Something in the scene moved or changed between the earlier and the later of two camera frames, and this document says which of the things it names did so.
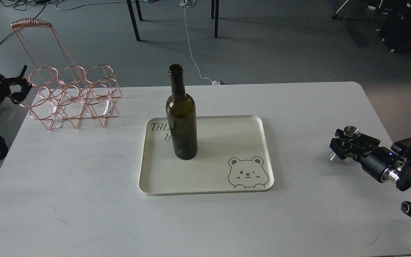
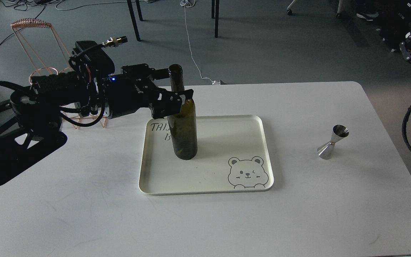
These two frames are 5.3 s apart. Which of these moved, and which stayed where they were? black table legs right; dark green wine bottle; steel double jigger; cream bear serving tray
Moved: steel double jigger
Stayed: black table legs right; cream bear serving tray; dark green wine bottle
